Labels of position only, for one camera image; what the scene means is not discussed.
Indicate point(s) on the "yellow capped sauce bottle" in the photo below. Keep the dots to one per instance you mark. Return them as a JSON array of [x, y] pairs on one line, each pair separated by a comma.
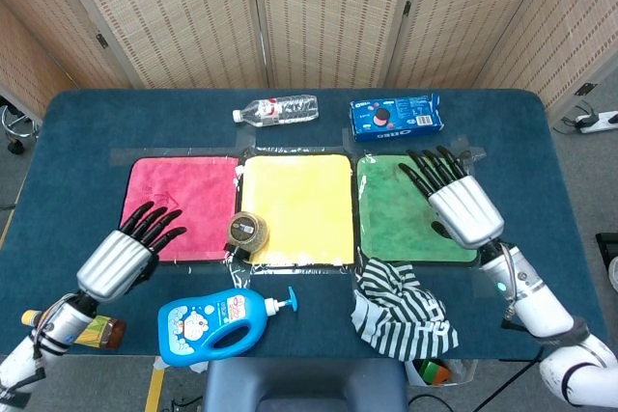
[[106, 332]]

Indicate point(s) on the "clear plastic water bottle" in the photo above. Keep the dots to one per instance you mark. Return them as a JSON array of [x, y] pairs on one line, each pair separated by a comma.
[[285, 110]]

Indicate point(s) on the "green microfiber cloth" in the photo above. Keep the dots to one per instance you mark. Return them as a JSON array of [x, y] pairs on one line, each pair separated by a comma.
[[396, 209]]

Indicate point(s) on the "woven bamboo folding screen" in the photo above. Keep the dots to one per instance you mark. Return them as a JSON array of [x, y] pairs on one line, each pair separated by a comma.
[[193, 21]]

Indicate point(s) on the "white power strip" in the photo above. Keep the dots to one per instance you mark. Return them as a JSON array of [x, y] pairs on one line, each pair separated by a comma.
[[598, 122]]

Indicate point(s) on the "yellow microfiber cloth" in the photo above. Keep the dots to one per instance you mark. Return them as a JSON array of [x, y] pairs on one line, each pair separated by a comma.
[[299, 200]]

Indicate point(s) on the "clear bag of coloured blocks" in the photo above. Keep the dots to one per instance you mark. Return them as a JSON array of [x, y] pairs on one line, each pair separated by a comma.
[[434, 373]]

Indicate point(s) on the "blue detergent pump bottle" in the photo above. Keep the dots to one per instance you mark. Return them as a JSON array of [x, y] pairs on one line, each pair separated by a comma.
[[217, 325]]

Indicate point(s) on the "chrome stool with wheels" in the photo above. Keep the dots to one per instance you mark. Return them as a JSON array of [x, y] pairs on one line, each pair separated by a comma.
[[19, 127]]

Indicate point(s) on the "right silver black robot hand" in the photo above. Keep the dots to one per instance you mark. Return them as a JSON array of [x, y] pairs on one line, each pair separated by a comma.
[[466, 209]]

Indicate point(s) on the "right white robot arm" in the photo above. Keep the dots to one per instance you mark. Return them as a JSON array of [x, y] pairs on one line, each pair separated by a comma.
[[531, 286]]

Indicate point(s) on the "black box on floor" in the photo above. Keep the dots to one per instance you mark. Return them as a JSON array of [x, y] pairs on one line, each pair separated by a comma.
[[607, 245]]

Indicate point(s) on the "striped black white cloth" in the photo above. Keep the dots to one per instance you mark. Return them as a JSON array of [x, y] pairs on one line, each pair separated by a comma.
[[401, 315]]

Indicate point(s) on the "round clear jar black lid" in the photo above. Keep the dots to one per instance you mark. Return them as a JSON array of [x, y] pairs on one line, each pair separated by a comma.
[[248, 233]]

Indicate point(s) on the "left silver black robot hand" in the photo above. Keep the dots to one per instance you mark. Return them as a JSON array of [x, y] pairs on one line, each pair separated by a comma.
[[113, 265]]

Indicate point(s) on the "blue Oreo cookie box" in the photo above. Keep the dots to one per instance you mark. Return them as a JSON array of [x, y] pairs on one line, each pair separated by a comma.
[[396, 118]]

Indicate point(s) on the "pink microfiber cloth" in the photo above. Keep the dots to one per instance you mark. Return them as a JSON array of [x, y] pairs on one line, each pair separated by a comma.
[[193, 190]]

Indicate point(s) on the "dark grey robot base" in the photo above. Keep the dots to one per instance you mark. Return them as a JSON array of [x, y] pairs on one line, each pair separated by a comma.
[[304, 388]]

